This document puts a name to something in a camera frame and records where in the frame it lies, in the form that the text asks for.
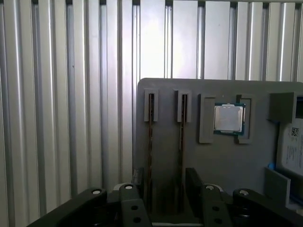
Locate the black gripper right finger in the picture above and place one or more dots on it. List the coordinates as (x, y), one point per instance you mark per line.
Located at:
(213, 208)

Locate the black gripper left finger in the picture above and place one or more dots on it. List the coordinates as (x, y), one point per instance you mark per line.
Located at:
(132, 208)

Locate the RAM stick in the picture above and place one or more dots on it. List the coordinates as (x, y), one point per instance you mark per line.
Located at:
(181, 127)
(149, 146)

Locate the grey parts rack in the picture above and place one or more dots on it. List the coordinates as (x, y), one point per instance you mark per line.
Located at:
(165, 146)

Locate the silver CPU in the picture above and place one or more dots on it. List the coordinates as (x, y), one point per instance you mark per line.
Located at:
(228, 119)

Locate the hard disk in blue carrier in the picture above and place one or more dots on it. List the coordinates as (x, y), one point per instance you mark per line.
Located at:
(293, 151)

